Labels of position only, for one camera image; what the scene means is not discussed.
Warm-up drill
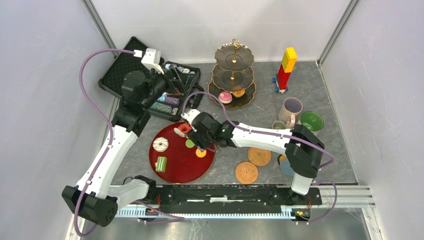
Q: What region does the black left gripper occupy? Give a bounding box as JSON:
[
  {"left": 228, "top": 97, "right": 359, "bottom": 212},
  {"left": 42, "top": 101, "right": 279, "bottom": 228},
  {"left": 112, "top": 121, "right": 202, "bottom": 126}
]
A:
[{"left": 141, "top": 64, "right": 196, "bottom": 109}]

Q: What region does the red frosted donut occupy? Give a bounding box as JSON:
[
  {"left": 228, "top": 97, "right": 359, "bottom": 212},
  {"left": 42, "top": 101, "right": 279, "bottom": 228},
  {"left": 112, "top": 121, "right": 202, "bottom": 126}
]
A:
[{"left": 177, "top": 123, "right": 192, "bottom": 135}]

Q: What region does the white chocolate striped donut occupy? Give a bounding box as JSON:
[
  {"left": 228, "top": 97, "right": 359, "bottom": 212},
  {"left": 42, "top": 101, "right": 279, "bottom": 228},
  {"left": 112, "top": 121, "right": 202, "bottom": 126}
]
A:
[{"left": 152, "top": 137, "right": 169, "bottom": 153}]

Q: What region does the pink frosted donut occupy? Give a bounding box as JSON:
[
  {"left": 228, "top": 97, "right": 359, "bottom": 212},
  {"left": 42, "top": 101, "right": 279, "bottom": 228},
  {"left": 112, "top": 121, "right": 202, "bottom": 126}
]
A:
[{"left": 218, "top": 91, "right": 233, "bottom": 104}]

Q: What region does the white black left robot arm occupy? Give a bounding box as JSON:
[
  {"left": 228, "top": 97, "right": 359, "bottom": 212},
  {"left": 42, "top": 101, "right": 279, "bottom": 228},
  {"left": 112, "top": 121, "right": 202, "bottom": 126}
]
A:
[{"left": 62, "top": 63, "right": 174, "bottom": 236}]

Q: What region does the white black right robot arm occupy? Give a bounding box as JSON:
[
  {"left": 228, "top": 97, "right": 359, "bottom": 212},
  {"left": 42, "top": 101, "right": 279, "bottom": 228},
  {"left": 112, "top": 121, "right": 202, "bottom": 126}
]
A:
[{"left": 181, "top": 109, "right": 327, "bottom": 204}]

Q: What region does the green macaron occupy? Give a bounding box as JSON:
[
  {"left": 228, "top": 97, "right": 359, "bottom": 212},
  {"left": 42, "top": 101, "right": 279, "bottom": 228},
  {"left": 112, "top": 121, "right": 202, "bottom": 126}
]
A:
[{"left": 185, "top": 139, "right": 195, "bottom": 149}]

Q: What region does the black poker chip case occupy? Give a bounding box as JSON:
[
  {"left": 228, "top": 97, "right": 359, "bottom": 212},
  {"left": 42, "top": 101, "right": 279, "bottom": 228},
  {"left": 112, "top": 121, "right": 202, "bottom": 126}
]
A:
[{"left": 98, "top": 53, "right": 204, "bottom": 122}]

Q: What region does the orange macaron lower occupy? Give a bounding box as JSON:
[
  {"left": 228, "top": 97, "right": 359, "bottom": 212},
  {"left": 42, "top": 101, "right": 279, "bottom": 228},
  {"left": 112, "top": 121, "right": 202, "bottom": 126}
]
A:
[{"left": 195, "top": 148, "right": 207, "bottom": 158}]

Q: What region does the red round tray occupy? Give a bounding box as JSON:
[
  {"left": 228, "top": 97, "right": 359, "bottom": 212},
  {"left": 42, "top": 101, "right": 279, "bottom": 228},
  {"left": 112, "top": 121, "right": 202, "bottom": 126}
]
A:
[{"left": 148, "top": 121, "right": 216, "bottom": 184}]

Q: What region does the green matcha cake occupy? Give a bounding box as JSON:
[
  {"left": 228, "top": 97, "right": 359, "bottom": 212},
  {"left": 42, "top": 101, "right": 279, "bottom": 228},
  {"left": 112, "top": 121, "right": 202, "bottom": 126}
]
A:
[{"left": 155, "top": 156, "right": 168, "bottom": 173}]

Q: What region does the three-tier black gold stand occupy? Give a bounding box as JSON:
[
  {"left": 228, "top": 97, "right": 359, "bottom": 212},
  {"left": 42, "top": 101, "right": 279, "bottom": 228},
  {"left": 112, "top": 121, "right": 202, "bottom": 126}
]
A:
[{"left": 207, "top": 38, "right": 257, "bottom": 109}]

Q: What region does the small brown pastry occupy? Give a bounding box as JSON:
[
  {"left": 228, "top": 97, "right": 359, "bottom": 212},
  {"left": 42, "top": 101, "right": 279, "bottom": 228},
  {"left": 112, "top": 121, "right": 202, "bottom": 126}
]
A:
[{"left": 231, "top": 88, "right": 246, "bottom": 98}]

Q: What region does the woven coaster front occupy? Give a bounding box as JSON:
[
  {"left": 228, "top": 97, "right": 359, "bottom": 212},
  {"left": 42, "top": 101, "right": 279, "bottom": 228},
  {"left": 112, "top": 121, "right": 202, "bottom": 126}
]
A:
[{"left": 235, "top": 162, "right": 259, "bottom": 184}]

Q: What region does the woven coaster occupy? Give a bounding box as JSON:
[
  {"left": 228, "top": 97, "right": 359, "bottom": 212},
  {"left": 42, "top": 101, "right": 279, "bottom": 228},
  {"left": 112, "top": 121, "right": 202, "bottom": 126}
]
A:
[
  {"left": 247, "top": 147, "right": 272, "bottom": 166},
  {"left": 235, "top": 162, "right": 259, "bottom": 184}
]

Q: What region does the woven coaster back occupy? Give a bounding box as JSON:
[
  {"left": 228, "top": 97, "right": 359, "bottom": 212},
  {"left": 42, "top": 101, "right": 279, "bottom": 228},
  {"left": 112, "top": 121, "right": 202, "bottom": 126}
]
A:
[{"left": 247, "top": 147, "right": 272, "bottom": 166}]

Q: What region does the small grey cup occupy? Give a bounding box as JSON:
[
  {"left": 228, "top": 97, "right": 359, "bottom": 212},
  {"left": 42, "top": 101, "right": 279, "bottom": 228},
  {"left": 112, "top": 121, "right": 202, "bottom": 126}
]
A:
[{"left": 272, "top": 120, "right": 287, "bottom": 130}]

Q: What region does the yellow round coaster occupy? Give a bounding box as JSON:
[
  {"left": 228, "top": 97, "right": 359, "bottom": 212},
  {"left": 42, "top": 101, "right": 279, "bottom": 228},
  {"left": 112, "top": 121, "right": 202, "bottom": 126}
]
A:
[{"left": 277, "top": 154, "right": 287, "bottom": 163}]

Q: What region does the blue round coaster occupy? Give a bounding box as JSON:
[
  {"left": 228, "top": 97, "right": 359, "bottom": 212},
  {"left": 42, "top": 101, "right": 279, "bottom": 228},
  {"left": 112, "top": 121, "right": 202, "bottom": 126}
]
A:
[{"left": 279, "top": 158, "right": 295, "bottom": 176}]

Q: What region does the red yellow toy block tower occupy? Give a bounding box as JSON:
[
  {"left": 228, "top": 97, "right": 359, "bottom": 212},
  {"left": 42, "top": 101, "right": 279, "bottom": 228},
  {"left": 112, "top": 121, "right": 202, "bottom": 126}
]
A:
[{"left": 272, "top": 47, "right": 298, "bottom": 94}]

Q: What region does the pink ceramic mug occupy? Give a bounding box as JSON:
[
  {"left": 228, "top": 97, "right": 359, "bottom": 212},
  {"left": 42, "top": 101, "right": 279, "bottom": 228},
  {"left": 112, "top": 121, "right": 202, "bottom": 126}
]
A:
[{"left": 277, "top": 97, "right": 303, "bottom": 129}]

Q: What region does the green inside ceramic mug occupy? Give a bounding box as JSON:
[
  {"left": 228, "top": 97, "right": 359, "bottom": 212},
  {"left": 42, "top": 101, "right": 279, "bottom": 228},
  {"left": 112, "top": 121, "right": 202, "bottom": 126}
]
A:
[{"left": 299, "top": 111, "right": 324, "bottom": 134}]

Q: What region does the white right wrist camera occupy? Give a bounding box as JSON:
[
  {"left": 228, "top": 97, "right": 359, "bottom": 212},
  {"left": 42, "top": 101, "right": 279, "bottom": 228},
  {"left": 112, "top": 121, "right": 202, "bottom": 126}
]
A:
[{"left": 181, "top": 109, "right": 201, "bottom": 125}]

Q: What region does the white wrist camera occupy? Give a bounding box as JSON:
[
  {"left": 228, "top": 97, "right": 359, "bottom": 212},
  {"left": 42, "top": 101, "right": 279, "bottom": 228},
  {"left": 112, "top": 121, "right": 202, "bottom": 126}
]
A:
[
  {"left": 181, "top": 109, "right": 201, "bottom": 125},
  {"left": 133, "top": 48, "right": 165, "bottom": 75}
]

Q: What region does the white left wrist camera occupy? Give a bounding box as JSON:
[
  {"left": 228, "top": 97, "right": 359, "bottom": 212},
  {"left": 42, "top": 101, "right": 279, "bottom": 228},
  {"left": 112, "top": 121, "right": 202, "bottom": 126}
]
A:
[{"left": 133, "top": 48, "right": 165, "bottom": 75}]

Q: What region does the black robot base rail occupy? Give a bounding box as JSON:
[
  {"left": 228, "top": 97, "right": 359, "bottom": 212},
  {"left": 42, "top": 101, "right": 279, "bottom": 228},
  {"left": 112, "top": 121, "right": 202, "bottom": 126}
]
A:
[{"left": 143, "top": 184, "right": 323, "bottom": 214}]

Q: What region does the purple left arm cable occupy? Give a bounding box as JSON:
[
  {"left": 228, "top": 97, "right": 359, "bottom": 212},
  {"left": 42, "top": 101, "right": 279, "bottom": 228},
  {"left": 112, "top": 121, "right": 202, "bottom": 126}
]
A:
[{"left": 73, "top": 48, "right": 137, "bottom": 238}]

